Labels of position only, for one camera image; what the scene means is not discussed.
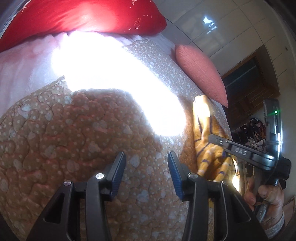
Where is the yellow striped knit sweater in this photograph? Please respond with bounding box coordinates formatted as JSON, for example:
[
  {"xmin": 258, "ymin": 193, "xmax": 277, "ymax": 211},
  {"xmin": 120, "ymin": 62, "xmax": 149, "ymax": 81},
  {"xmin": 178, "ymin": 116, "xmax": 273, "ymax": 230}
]
[{"xmin": 193, "ymin": 95, "xmax": 236, "ymax": 182}]

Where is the person right hand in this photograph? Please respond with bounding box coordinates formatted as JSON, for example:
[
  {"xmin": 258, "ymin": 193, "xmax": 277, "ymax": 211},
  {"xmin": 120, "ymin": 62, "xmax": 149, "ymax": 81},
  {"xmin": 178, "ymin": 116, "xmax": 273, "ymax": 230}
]
[{"xmin": 244, "ymin": 177, "xmax": 285, "ymax": 230}]

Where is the dark wooden door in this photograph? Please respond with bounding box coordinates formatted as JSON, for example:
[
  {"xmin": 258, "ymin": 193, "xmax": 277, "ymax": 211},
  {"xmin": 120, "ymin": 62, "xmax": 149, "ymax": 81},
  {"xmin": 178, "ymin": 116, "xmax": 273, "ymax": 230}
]
[{"xmin": 222, "ymin": 46, "xmax": 280, "ymax": 131}]

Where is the beige dotted quilt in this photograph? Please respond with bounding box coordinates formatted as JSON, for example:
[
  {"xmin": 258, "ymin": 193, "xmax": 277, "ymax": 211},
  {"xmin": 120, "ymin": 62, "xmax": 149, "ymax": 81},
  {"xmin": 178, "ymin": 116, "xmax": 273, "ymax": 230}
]
[{"xmin": 0, "ymin": 39, "xmax": 232, "ymax": 241}]

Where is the pink small pillow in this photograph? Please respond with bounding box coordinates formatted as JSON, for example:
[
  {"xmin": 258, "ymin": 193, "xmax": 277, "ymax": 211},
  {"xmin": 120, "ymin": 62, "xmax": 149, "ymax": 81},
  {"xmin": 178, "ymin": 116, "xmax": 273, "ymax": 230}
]
[{"xmin": 175, "ymin": 45, "xmax": 228, "ymax": 107}]

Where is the white pink bed sheet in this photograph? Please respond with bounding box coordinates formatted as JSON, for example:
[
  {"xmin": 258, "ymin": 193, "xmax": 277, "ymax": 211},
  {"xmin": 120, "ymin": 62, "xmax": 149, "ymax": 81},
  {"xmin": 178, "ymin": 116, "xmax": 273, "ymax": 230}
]
[{"xmin": 1, "ymin": 31, "xmax": 175, "ymax": 114}]

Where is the red embroidered pillow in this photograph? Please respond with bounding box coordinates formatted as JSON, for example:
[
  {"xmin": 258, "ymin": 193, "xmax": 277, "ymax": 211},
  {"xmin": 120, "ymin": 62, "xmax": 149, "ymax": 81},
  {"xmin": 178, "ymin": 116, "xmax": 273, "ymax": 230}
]
[{"xmin": 1, "ymin": 1, "xmax": 167, "ymax": 51}]

